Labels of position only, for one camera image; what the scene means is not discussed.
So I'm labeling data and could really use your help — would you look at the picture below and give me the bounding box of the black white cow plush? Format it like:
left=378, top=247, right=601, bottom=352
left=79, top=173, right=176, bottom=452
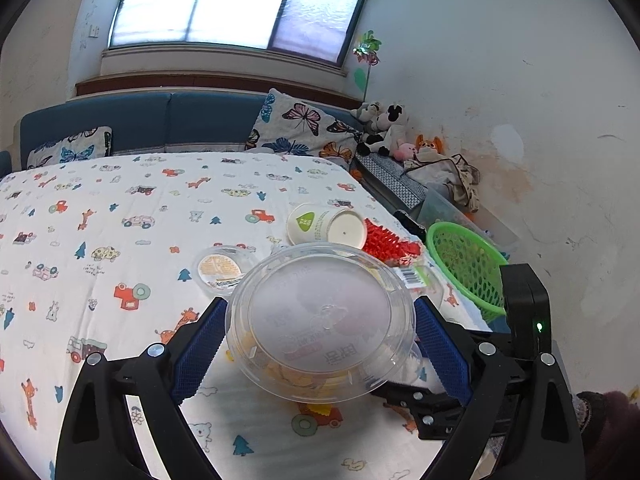
left=356, top=104, right=409, bottom=159

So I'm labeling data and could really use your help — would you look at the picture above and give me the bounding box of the blue padded headboard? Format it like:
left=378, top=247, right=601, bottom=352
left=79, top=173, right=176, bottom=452
left=0, top=91, right=366, bottom=172

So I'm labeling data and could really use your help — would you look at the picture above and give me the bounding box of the white paper cup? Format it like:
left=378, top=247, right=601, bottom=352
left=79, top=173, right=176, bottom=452
left=286, top=202, right=366, bottom=250

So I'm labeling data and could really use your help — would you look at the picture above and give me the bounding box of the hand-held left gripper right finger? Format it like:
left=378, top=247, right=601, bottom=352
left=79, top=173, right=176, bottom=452
left=414, top=296, right=587, bottom=480

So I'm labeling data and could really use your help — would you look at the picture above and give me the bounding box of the colourful pinwheel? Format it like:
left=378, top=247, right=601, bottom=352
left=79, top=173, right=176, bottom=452
left=352, top=31, right=382, bottom=107

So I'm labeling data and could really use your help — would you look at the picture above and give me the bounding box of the person's right forearm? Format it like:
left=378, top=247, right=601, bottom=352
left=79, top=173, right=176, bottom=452
left=572, top=389, right=640, bottom=467

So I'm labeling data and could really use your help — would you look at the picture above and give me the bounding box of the clear wrapper with barcode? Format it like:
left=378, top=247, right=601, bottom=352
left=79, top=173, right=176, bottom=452
left=380, top=262, right=446, bottom=311

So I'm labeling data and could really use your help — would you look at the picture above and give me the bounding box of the grey patterned mat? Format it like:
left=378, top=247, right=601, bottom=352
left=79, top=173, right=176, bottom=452
left=352, top=154, right=431, bottom=211

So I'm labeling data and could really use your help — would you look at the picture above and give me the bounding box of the clear plastic storage box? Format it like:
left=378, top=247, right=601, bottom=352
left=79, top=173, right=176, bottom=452
left=417, top=189, right=521, bottom=257

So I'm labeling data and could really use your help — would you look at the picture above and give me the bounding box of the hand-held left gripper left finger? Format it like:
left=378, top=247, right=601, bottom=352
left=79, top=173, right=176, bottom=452
left=55, top=296, right=231, bottom=480

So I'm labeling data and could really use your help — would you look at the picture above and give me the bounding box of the clear round plastic container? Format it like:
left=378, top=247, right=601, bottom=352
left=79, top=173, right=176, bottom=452
left=225, top=242, right=419, bottom=404

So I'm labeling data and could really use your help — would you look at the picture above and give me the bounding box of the grey white plush toy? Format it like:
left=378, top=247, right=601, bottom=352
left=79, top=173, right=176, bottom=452
left=351, top=102, right=385, bottom=135

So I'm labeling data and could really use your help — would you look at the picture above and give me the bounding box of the black rectangular device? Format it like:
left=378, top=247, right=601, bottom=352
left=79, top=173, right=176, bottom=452
left=392, top=209, right=431, bottom=239

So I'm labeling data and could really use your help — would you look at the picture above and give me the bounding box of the pile of beige clothes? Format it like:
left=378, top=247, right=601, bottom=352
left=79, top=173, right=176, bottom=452
left=404, top=152, right=484, bottom=214

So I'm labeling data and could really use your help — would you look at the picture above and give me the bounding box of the green plastic basket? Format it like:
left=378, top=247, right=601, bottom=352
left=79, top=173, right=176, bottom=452
left=426, top=221, right=511, bottom=324

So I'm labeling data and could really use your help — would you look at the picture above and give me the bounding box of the small clear jelly cup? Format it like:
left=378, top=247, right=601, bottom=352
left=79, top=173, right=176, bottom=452
left=195, top=245, right=259, bottom=296

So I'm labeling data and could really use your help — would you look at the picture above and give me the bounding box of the window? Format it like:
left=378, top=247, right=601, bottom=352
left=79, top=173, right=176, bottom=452
left=102, top=0, right=379, bottom=68

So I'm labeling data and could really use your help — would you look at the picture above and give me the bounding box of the small butterfly print pillow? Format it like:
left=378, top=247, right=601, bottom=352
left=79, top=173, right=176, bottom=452
left=26, top=126, right=113, bottom=170

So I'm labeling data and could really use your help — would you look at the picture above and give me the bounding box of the large butterfly print pillow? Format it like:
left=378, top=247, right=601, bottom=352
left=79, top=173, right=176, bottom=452
left=245, top=88, right=366, bottom=171

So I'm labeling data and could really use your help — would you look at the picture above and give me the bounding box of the orange fox plush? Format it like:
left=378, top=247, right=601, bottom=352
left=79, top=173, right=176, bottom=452
left=413, top=134, right=446, bottom=159

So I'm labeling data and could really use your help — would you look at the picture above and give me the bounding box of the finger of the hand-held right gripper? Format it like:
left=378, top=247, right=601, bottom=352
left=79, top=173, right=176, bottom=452
left=370, top=379, right=472, bottom=442

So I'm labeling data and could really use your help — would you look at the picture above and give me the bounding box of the cartoon printed bed sheet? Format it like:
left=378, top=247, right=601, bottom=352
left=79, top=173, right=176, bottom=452
left=0, top=152, right=501, bottom=480

